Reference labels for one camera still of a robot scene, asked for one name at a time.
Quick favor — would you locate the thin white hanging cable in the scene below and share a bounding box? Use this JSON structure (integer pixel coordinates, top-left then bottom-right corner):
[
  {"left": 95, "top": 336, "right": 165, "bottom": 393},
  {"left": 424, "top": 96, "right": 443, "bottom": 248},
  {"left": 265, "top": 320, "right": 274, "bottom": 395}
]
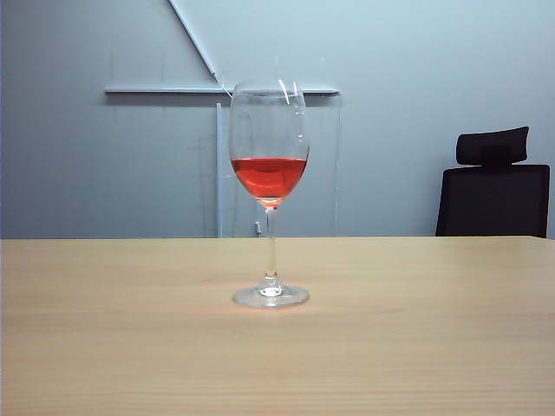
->
[{"left": 213, "top": 74, "right": 235, "bottom": 97}]

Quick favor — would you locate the clear wine goblet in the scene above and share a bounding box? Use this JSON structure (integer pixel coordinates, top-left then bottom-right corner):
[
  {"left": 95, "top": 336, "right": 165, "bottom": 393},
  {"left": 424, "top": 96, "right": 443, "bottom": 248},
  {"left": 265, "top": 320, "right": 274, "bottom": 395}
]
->
[{"left": 228, "top": 81, "right": 310, "bottom": 309}]

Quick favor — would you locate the diagonal white wall cable duct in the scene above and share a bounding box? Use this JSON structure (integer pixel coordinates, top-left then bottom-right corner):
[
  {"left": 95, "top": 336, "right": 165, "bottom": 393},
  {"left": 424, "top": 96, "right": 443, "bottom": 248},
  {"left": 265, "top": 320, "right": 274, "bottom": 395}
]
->
[{"left": 167, "top": 0, "right": 219, "bottom": 81}]

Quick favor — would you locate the horizontal white wall cable duct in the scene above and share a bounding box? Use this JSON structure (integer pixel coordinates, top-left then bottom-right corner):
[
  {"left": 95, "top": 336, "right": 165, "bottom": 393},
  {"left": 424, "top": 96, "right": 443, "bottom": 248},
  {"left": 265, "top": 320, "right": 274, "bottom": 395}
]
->
[{"left": 103, "top": 84, "right": 341, "bottom": 96}]

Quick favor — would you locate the red liquid in goblet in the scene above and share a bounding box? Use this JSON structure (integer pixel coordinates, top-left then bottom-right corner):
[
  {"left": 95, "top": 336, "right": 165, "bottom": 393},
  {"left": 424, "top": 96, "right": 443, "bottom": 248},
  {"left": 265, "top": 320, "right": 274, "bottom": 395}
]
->
[{"left": 231, "top": 157, "right": 309, "bottom": 202}]

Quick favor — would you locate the black mesh office chair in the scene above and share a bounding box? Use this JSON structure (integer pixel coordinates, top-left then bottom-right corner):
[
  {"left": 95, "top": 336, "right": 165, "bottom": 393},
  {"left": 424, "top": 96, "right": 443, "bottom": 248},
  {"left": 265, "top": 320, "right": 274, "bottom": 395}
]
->
[{"left": 434, "top": 126, "right": 552, "bottom": 238}]

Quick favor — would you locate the vertical white wall cable duct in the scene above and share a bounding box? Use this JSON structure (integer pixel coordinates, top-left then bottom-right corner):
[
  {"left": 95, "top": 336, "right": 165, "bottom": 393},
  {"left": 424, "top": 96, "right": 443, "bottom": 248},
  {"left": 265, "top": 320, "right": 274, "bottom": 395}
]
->
[{"left": 215, "top": 102, "right": 224, "bottom": 238}]

